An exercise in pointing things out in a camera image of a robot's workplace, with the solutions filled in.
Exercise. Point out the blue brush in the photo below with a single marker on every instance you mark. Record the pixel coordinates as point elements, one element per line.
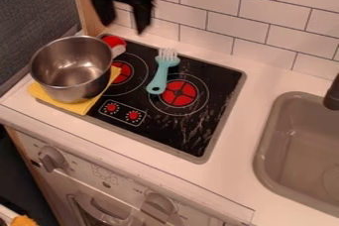
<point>161,73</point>

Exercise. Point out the yellow cloth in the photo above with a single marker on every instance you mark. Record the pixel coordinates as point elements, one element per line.
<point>79,106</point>

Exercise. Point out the red and white toy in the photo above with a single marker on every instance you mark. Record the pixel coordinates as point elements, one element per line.
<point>115,43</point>

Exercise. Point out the toy stove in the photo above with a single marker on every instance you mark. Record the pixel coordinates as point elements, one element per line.
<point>176,101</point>

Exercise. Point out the toy sink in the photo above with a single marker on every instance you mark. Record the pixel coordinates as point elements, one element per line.
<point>300,150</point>

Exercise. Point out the silver pot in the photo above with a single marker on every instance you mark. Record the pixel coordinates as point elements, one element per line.
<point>66,71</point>

